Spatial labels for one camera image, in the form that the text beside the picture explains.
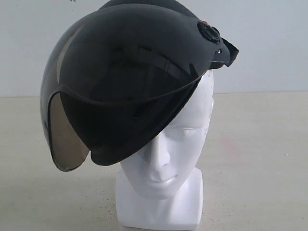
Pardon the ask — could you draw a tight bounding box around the white mannequin head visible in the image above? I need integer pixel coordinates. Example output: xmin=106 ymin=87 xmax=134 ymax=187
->
xmin=115 ymin=70 xmax=214 ymax=231

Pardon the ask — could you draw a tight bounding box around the black helmet with tinted visor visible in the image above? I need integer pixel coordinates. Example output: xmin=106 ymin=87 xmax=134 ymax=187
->
xmin=40 ymin=0 xmax=239 ymax=172

